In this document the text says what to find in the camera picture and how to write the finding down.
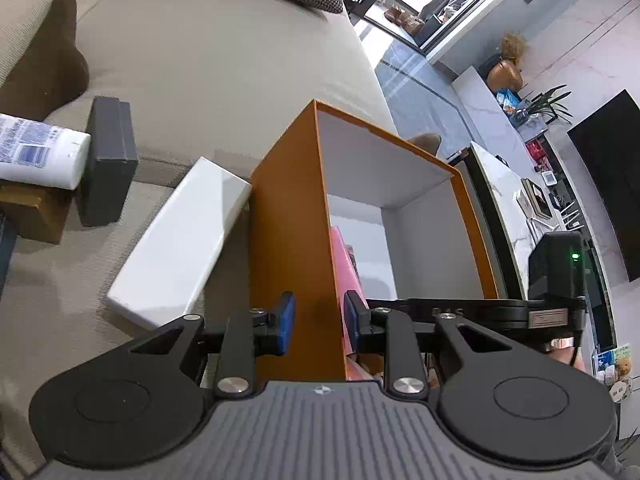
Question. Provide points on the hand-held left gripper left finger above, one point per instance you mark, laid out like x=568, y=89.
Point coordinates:
x=286, y=321

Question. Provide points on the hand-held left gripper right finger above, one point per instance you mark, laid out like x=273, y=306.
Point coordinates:
x=352, y=321

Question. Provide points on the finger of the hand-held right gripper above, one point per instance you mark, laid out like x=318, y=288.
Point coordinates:
x=405, y=304

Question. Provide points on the pink cloth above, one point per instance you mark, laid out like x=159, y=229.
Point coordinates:
x=342, y=265

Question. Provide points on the orange storage box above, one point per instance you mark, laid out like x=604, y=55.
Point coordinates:
x=290, y=220

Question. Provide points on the framed book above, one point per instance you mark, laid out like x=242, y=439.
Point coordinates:
x=532, y=200

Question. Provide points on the white marble coffee table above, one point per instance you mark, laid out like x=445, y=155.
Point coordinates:
x=495, y=185

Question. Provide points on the black television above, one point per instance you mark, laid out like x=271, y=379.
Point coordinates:
x=615, y=170

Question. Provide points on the red box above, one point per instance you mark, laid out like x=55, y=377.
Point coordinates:
x=537, y=152

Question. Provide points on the small toy doll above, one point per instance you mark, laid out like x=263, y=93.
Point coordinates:
x=620, y=370

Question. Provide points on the white flat box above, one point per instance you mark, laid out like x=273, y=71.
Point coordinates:
x=185, y=240

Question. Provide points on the brown rounded object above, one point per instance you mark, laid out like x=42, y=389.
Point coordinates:
x=425, y=144

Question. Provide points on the green potted plant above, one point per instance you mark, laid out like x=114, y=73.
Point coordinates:
x=545, y=105

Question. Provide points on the blue box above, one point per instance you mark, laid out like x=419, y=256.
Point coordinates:
x=507, y=102

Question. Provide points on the white television cabinet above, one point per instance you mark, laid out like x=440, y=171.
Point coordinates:
x=475, y=95

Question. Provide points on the brown vase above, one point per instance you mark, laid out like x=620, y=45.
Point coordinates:
x=505, y=77

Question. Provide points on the dried flower bunch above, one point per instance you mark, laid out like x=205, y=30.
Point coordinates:
x=515, y=47

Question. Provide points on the dark grey box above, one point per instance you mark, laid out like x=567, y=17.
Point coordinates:
x=107, y=170

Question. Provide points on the beige sofa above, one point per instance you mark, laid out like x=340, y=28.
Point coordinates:
x=200, y=85

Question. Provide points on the brown wooden block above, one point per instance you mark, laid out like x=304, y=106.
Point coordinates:
x=40, y=215

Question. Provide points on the white lotion tube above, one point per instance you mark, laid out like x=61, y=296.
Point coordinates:
x=50, y=155

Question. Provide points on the brown sock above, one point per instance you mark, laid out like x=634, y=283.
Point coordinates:
x=50, y=60

